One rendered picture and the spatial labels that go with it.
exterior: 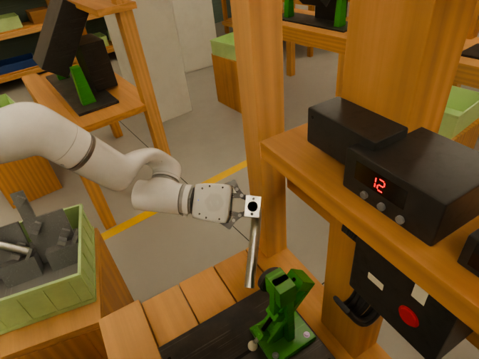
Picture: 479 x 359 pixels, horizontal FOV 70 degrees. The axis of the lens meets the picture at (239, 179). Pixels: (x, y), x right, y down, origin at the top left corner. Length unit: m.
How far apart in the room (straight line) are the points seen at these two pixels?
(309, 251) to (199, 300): 1.38
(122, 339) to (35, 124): 0.74
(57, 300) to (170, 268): 1.18
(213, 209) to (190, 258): 1.66
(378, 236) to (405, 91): 0.21
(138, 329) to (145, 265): 1.40
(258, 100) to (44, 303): 1.05
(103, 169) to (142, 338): 0.60
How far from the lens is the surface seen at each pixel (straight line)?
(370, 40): 0.58
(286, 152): 0.65
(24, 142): 0.73
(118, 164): 0.81
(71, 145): 0.75
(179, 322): 1.22
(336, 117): 0.58
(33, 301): 1.47
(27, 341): 1.53
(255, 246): 1.01
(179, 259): 2.55
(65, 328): 1.48
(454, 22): 0.56
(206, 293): 1.25
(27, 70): 6.75
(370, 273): 0.61
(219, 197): 0.89
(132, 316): 1.25
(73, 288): 1.42
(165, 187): 0.92
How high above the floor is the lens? 1.90
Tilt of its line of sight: 38 degrees down
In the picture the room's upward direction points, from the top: 7 degrees counter-clockwise
